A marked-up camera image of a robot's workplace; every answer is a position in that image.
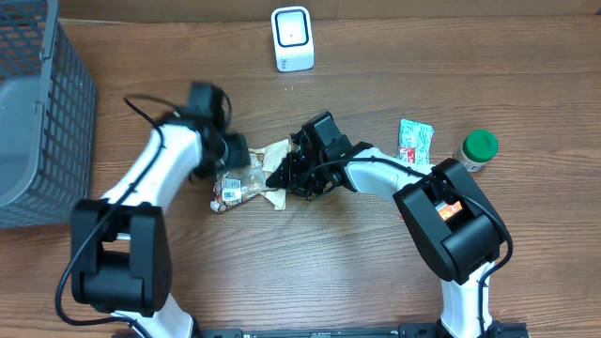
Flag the brown Pantree snack pouch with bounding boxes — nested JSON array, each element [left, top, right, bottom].
[[210, 138, 292, 213]]

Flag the light green packet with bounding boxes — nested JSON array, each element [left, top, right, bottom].
[[398, 119, 434, 164]]

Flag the orange snack packet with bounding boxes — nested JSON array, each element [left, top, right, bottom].
[[436, 201, 463, 221]]

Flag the green lid jar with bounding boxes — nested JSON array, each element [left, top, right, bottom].
[[453, 130, 500, 172]]

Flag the red snack bar wrapper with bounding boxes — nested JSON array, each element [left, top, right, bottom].
[[397, 146, 416, 163]]

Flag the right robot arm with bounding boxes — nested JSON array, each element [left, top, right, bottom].
[[267, 112, 513, 337]]

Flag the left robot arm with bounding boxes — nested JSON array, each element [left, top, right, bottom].
[[54, 83, 250, 337]]

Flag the white barcode scanner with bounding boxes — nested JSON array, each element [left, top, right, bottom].
[[270, 6, 315, 72]]

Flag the grey plastic mesh basket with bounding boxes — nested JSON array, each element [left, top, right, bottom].
[[1, 0, 98, 228]]

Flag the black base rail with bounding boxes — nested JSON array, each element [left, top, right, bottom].
[[196, 322, 530, 338]]

